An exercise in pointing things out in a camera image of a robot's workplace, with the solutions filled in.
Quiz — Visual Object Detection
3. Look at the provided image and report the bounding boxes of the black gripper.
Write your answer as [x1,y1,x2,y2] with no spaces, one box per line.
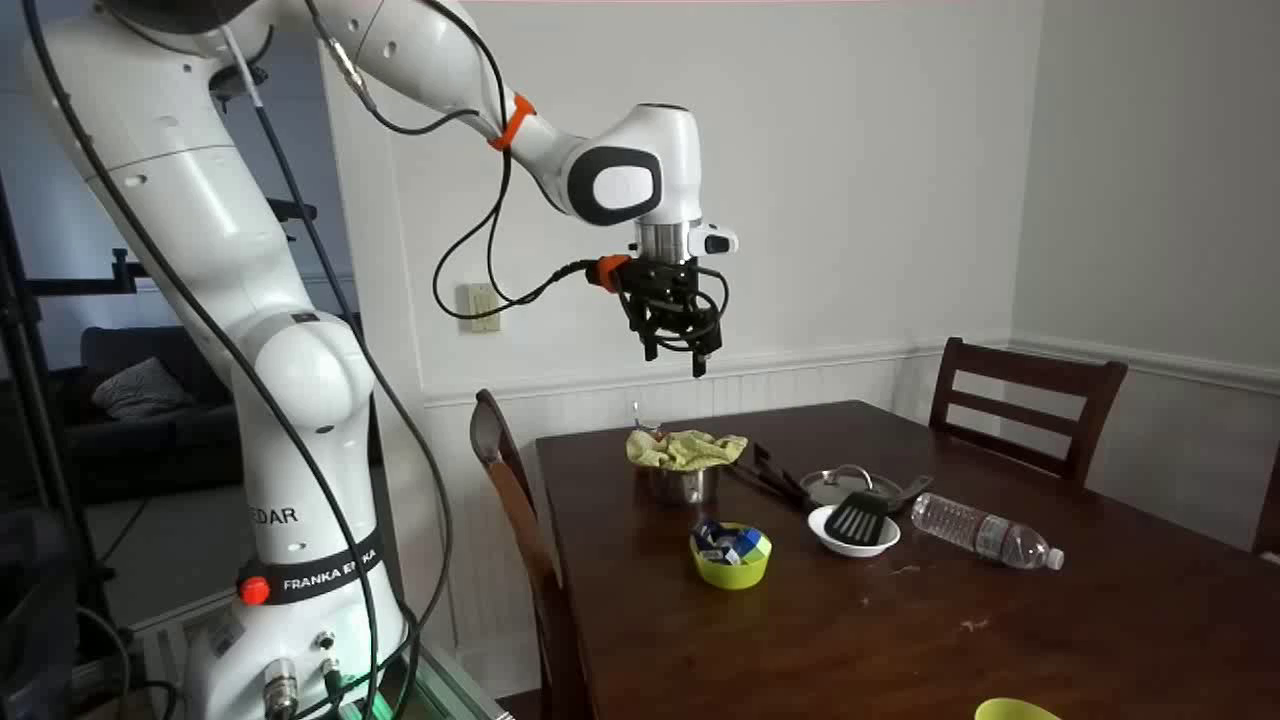
[613,254,733,383]

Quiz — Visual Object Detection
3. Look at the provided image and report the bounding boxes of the orange cable strap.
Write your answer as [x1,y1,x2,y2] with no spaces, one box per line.
[485,94,539,157]

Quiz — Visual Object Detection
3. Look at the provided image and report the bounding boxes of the dark sofa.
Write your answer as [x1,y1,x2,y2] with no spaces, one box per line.
[53,325,252,506]

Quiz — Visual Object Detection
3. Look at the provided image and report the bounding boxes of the silver metal bowl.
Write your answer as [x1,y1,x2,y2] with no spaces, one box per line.
[802,460,886,513]

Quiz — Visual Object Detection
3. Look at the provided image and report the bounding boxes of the grey pillow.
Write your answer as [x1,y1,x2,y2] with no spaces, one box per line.
[90,357,198,423]

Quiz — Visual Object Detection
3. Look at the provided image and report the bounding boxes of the thin black tripod pole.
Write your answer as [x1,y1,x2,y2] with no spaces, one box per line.
[213,26,363,336]

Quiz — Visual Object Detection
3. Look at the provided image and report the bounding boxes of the white plate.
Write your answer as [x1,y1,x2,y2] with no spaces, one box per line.
[806,501,905,560]

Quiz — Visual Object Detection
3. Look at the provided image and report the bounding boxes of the pale yellow cloth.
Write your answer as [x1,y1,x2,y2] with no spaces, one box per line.
[625,423,753,477]

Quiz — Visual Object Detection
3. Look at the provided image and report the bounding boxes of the metal cup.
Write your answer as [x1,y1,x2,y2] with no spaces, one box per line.
[648,465,715,513]

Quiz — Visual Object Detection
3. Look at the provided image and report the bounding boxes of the black metal stand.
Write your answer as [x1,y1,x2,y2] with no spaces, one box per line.
[0,177,154,720]

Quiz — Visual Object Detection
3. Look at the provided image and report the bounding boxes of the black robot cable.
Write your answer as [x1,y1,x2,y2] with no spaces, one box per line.
[16,0,404,720]
[352,332,459,720]

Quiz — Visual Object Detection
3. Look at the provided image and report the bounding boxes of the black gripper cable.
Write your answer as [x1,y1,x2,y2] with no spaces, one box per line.
[301,0,631,325]

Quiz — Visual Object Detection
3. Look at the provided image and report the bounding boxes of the beige wall switch plate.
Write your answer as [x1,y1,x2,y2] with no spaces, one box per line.
[458,280,506,332]

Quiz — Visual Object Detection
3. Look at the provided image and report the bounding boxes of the blue and white bowl contents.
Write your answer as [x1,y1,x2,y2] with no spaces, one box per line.
[692,520,767,560]

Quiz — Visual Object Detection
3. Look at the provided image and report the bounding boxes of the yellow-green bowl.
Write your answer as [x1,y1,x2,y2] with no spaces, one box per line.
[687,520,778,595]

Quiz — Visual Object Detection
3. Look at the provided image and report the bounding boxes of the green object table edge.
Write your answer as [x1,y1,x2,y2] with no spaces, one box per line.
[974,691,1068,720]

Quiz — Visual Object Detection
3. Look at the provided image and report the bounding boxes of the dark tongs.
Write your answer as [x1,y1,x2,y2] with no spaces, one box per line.
[727,440,814,513]

